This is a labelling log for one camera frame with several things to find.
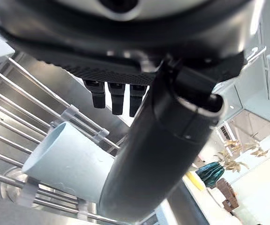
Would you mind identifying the steel sink drying rack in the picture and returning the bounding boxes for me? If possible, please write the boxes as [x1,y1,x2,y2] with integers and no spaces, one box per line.
[0,57,126,225]

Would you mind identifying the yellow sponge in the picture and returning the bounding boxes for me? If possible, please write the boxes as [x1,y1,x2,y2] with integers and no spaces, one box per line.
[187,171,205,192]

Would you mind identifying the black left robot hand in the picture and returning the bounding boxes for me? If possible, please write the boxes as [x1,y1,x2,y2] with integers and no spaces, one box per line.
[0,0,267,222]

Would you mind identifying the dried golden flowers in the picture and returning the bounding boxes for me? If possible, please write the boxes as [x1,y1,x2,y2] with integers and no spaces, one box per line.
[213,132,270,174]

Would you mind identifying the pale blue cup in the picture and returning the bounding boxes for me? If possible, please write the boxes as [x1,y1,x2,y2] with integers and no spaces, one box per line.
[22,121,115,203]

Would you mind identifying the teal ribbed vase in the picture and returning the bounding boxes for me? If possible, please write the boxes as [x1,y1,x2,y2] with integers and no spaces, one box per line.
[195,161,225,188]

